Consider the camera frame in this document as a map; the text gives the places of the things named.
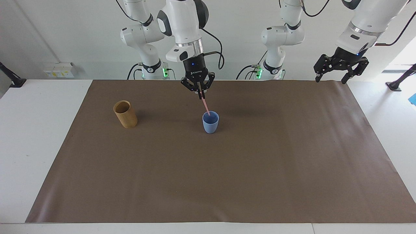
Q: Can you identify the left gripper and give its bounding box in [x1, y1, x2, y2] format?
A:
[313, 47, 370, 85]

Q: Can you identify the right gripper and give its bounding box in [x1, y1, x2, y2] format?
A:
[180, 54, 216, 99]

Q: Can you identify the pink chopstick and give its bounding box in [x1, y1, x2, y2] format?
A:
[201, 92, 211, 116]

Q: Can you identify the blue cup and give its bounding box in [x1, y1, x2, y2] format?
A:
[202, 111, 220, 134]

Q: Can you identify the brown wooden cup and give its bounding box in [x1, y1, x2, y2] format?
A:
[113, 100, 138, 128]

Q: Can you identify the black stand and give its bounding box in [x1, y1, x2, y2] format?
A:
[0, 62, 27, 88]
[385, 63, 416, 92]

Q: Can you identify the black cable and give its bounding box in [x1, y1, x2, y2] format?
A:
[374, 12, 416, 46]
[300, 0, 331, 17]
[236, 50, 269, 80]
[201, 28, 225, 70]
[126, 63, 144, 80]
[116, 0, 144, 23]

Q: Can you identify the white wall socket box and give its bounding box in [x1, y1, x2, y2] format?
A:
[44, 62, 75, 79]

